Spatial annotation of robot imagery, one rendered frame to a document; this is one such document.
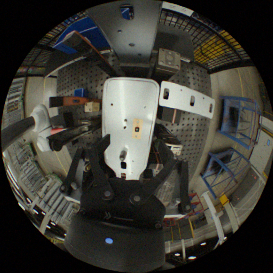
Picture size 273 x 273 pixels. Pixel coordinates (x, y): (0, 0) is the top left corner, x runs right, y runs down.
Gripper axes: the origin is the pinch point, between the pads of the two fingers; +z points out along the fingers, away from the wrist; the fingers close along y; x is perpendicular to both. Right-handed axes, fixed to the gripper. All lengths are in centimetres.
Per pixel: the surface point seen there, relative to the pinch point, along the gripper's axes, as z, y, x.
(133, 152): 13.6, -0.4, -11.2
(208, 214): 33, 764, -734
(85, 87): 44, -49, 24
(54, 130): -0.4, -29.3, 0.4
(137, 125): 13.4, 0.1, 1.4
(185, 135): 45, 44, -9
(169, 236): -46, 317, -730
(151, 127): 14.0, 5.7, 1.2
